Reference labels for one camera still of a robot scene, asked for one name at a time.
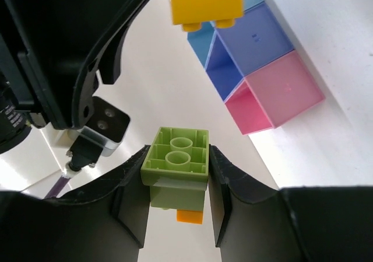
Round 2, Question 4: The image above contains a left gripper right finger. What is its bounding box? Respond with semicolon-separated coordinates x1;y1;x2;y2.
209;146;372;261

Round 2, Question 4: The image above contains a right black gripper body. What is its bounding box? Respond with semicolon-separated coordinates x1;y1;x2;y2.
1;0;150;152

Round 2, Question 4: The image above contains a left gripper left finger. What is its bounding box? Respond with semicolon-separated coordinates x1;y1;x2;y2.
1;146;150;261

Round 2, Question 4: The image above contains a small orange lego piece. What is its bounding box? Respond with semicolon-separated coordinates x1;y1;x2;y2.
177;209;203;225

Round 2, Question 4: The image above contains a green lego brick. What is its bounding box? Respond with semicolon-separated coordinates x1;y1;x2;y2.
140;127;209;211

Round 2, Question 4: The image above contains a yellow lego brick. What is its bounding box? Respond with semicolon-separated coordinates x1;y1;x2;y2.
170;0;244;32

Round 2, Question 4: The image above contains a pink container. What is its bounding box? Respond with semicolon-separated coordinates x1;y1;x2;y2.
225;50;325;135

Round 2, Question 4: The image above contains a light blue container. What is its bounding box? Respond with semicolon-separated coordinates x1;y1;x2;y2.
186;0;266;69

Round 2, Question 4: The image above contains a dark blue container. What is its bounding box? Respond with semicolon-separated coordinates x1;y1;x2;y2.
205;2;294;101

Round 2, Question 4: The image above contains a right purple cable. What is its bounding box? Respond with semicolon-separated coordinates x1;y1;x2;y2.
43;145;103;200

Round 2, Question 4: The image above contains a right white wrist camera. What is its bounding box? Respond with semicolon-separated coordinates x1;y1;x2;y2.
46;96;131;157

